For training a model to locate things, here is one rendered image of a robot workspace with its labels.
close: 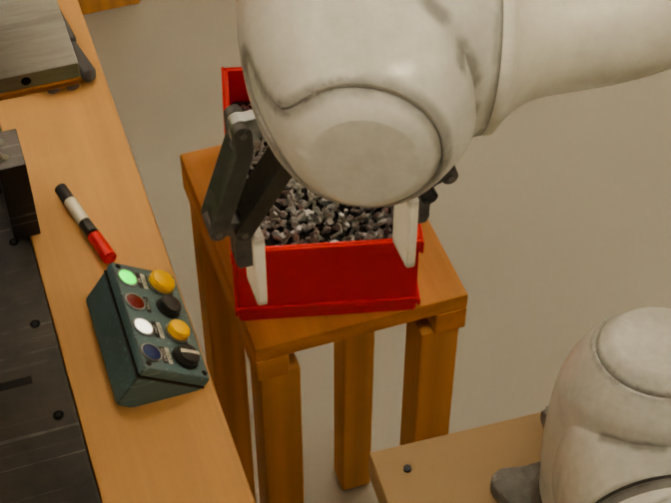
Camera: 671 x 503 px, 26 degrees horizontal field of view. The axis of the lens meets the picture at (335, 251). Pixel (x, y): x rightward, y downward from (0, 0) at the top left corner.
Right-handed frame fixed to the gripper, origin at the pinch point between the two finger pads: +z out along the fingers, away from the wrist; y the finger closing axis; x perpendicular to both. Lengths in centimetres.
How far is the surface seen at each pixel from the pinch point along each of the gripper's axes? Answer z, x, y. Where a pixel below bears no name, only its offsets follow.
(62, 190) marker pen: 40, 54, -14
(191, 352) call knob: 37.7, 24.4, -6.7
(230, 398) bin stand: 98, 62, 5
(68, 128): 41, 65, -11
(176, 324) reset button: 37.4, 28.2, -7.3
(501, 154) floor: 132, 129, 81
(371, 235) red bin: 44, 39, 18
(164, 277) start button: 38, 35, -7
